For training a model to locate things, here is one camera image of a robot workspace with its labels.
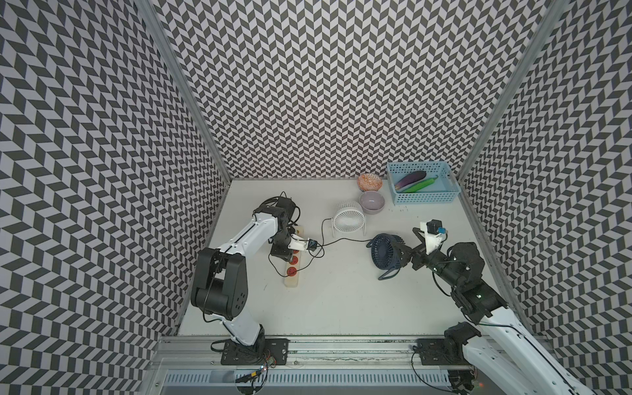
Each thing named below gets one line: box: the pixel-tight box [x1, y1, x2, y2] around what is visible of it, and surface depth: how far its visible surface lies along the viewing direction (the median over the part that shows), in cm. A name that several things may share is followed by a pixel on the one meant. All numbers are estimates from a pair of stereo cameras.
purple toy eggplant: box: [394, 170, 428, 191], surface depth 115 cm
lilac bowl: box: [359, 190, 386, 215], surface depth 110 cm
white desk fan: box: [331, 200, 367, 238], surface depth 98 cm
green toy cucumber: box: [402, 175, 439, 194], surface depth 114 cm
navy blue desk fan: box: [366, 232, 405, 281], surface depth 88 cm
